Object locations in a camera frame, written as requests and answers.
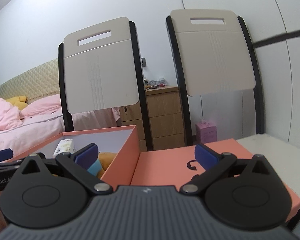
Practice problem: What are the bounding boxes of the white tissue pack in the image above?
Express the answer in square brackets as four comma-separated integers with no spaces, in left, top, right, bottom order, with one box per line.
[53,139,75,157]

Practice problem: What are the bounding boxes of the orange plush toy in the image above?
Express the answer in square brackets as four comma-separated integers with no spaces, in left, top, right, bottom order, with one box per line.
[87,152,117,179]

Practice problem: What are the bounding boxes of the salmon pink box lid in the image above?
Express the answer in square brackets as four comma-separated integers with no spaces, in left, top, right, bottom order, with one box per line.
[129,138,300,224]

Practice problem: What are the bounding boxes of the pink carton on floor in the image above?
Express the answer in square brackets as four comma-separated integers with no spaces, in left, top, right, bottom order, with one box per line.
[196,120,217,144]

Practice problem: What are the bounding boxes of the bed with pink sheet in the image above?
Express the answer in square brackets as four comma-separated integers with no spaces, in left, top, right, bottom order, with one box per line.
[0,107,120,157]

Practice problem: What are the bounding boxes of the pink crumpled duvet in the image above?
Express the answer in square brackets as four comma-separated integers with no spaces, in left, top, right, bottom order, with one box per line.
[0,98,23,132]

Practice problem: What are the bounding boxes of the salmon pink open box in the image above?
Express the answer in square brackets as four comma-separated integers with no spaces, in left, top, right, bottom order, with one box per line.
[12,126,140,188]

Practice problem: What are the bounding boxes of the yellow plush toy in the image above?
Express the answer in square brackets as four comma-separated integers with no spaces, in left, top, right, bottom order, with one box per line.
[6,96,28,111]

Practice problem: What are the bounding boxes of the pink pillow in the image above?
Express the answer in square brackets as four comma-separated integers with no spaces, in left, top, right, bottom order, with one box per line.
[20,94,61,119]

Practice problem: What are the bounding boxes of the wooden drawer cabinet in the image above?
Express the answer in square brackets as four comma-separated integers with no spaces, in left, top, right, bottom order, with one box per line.
[119,86,185,152]

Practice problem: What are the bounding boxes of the beige quilted headboard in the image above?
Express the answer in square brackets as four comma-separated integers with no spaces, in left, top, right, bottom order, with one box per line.
[0,59,59,104]

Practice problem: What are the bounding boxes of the small items on cabinet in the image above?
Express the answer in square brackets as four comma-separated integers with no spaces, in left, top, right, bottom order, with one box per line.
[144,77,168,90]

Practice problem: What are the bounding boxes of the beige chair right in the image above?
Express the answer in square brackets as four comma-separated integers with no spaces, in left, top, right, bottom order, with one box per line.
[166,9,266,146]

